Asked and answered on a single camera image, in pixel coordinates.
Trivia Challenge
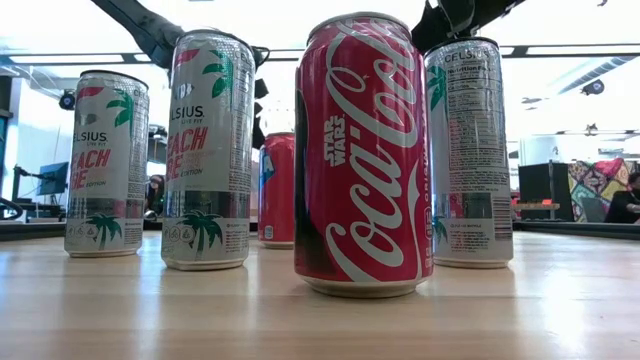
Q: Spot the wooden bench top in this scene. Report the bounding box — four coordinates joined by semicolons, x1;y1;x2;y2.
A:
510;201;561;211

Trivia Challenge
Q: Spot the grey ceiling duct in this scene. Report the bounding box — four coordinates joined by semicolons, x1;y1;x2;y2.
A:
555;55;637;96

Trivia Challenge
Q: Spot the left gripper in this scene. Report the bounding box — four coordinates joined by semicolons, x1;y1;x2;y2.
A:
251;78;270;150

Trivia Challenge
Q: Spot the white cylindrical tank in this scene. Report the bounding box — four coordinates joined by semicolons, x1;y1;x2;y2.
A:
518;134;566;166

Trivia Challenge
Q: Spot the red can blue letter print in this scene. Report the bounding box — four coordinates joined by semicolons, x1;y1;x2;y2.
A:
257;131;297;250

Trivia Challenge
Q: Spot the colourful patchwork quilt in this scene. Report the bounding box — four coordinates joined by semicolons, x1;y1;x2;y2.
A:
567;158;640;224

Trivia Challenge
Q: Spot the red Coca-Cola Star Wars can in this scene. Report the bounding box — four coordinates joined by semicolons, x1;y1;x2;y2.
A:
293;11;435;300

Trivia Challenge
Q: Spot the ceiling light strip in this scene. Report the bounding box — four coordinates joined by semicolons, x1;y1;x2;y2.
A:
8;53;125;65
525;44;640;56

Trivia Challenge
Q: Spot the computer monitor blue screen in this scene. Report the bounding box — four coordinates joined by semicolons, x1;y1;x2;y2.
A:
35;161;70;197

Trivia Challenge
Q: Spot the black cabinet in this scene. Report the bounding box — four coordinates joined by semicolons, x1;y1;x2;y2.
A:
517;160;575;222

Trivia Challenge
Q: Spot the Celsius Peach Vibe can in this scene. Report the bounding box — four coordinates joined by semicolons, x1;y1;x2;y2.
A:
423;36;515;270
63;69;150;259
160;29;256;272

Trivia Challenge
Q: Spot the black curved bar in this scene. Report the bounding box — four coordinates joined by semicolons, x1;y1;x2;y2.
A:
0;196;25;221

